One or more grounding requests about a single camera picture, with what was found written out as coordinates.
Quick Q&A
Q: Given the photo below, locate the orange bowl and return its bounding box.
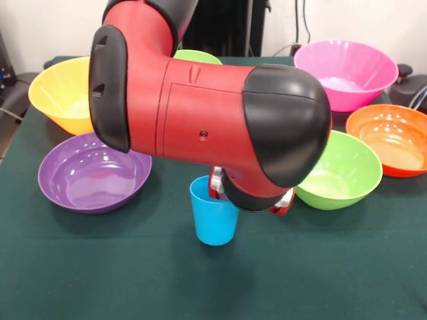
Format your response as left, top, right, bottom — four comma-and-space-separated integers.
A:
345, 103, 427, 179

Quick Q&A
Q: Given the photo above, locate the black office chair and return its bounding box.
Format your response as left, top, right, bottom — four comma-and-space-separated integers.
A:
390, 63, 427, 113
0, 71, 41, 121

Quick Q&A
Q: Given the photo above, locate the dark green tablecloth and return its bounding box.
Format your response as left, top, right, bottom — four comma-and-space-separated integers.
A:
0, 55, 427, 320

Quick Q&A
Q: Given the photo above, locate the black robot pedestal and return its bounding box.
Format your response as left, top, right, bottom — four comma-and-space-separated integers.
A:
181, 0, 272, 57

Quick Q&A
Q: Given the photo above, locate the purple bowl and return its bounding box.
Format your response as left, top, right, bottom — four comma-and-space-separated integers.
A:
37, 131, 153, 215

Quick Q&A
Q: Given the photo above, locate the yellow bowl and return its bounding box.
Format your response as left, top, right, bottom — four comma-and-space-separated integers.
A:
27, 56, 97, 136

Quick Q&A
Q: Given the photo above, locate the black computer box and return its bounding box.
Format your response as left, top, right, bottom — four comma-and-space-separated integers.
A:
0, 31, 17, 89

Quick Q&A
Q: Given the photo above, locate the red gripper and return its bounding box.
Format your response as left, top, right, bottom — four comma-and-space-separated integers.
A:
208, 165, 297, 217

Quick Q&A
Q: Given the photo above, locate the green bowl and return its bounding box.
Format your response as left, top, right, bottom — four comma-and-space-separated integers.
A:
295, 129, 384, 211
172, 49, 224, 66

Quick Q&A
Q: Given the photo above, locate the pink bowl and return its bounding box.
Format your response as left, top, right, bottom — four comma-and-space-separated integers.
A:
293, 39, 400, 113

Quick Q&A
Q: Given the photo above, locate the blue cup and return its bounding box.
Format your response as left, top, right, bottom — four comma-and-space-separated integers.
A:
189, 175, 240, 247

